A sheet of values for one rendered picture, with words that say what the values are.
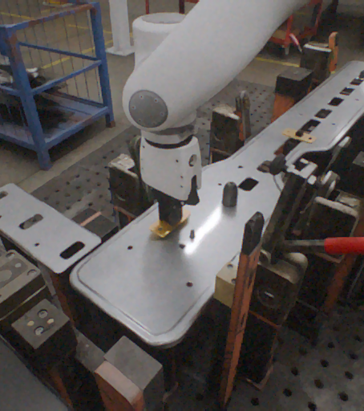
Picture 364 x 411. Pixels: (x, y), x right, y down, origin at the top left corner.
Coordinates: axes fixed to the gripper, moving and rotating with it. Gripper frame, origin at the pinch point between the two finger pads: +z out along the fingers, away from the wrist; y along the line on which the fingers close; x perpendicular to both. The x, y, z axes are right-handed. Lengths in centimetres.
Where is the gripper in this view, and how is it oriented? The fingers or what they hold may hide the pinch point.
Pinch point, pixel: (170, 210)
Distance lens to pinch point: 65.4
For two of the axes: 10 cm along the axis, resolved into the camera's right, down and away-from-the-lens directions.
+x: -6.1, 5.0, -6.1
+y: -7.9, -3.9, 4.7
